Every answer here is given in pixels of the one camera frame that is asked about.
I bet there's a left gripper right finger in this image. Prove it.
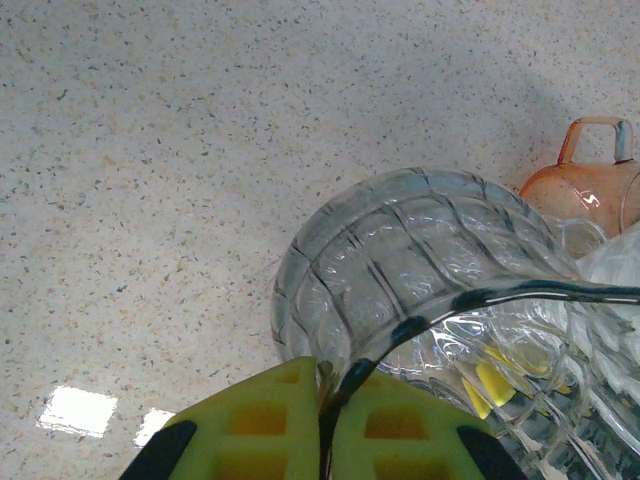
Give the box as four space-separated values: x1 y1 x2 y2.
327 369 530 480

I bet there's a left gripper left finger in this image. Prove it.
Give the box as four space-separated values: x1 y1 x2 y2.
118 355 324 480

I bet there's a clear glass dripper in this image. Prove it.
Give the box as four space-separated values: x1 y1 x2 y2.
269 167 640 480

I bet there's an orange plastic dripper cup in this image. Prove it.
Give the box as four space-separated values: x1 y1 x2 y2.
519 116 640 241

